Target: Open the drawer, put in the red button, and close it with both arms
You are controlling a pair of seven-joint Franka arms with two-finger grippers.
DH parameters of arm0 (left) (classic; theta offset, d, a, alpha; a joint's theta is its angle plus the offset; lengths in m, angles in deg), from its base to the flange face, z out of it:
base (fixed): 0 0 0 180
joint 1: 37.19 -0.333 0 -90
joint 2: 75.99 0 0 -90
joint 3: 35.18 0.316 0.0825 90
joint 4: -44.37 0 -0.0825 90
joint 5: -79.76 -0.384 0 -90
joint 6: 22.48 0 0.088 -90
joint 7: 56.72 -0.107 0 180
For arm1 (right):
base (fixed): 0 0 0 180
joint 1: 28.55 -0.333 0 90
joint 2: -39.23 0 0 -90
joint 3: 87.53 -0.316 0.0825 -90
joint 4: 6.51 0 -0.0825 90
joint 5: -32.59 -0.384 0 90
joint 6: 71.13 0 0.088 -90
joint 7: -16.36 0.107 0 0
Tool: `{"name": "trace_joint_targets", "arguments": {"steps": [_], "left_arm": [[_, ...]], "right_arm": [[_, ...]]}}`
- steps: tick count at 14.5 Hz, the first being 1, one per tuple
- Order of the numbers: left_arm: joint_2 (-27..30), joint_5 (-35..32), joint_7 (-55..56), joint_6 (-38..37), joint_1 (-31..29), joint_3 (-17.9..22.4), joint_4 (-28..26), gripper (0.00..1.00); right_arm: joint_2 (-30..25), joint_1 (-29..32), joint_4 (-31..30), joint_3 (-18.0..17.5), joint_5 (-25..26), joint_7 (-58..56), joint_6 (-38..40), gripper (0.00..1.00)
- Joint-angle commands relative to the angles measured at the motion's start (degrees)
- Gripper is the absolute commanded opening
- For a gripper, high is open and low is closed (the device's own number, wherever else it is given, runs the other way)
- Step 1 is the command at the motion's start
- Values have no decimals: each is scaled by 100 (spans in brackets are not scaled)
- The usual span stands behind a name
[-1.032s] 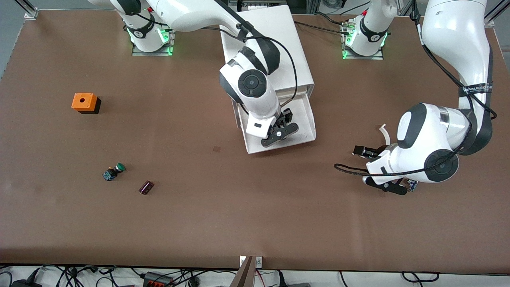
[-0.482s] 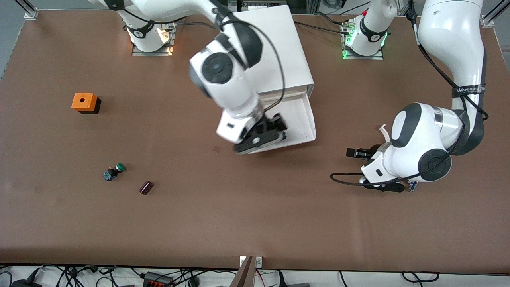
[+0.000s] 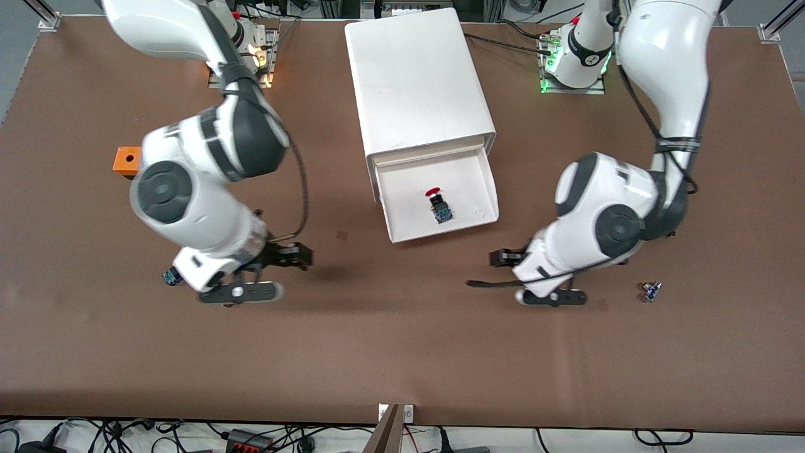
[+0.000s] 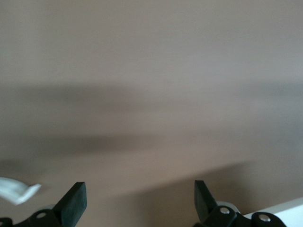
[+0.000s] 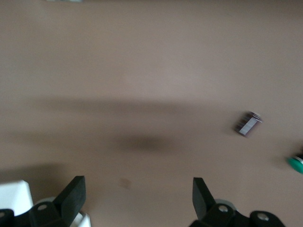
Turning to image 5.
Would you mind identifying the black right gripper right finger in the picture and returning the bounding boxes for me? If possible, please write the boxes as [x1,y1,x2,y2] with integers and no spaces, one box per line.
[189,177,237,227]

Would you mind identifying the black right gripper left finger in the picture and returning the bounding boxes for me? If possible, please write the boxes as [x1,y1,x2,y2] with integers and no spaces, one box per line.
[29,175,86,227]

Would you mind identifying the white plastic drawer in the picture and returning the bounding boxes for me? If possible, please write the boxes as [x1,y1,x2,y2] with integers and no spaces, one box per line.
[0,179,91,227]

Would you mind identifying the green push button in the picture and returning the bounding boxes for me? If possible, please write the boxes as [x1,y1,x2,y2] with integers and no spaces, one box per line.
[285,148,303,175]

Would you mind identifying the dark purple capacitor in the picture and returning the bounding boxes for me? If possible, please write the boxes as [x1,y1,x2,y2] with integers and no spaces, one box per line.
[234,111,264,138]

